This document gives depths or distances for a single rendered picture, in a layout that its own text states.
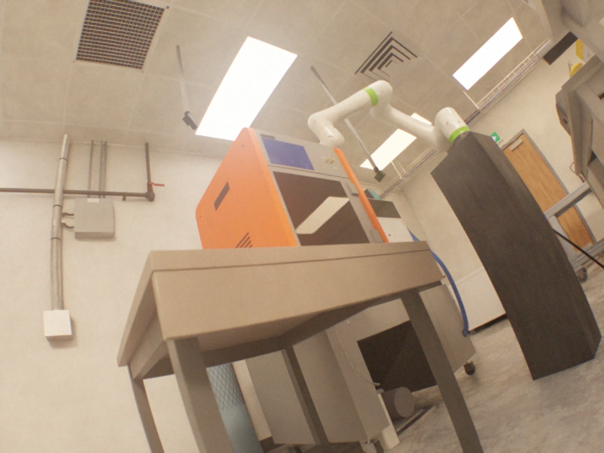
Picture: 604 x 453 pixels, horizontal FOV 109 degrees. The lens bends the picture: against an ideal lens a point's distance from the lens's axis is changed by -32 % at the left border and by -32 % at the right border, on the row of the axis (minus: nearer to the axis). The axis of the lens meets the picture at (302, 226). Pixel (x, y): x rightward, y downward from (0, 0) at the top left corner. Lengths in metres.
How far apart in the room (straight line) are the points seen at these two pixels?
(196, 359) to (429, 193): 5.23
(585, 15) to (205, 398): 0.96
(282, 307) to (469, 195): 1.22
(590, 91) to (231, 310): 1.19
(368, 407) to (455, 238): 4.19
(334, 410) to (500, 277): 0.94
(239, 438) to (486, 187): 1.85
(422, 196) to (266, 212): 4.94
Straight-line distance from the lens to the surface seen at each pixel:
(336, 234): 0.79
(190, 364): 0.48
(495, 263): 1.52
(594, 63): 1.22
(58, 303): 2.25
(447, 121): 1.70
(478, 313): 4.57
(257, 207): 0.77
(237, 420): 1.97
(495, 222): 1.50
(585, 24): 0.80
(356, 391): 1.37
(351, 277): 0.60
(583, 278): 3.71
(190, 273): 0.44
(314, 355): 1.43
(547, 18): 0.78
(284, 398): 1.73
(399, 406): 1.75
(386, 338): 1.99
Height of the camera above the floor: 0.51
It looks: 25 degrees up
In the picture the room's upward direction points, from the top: 22 degrees counter-clockwise
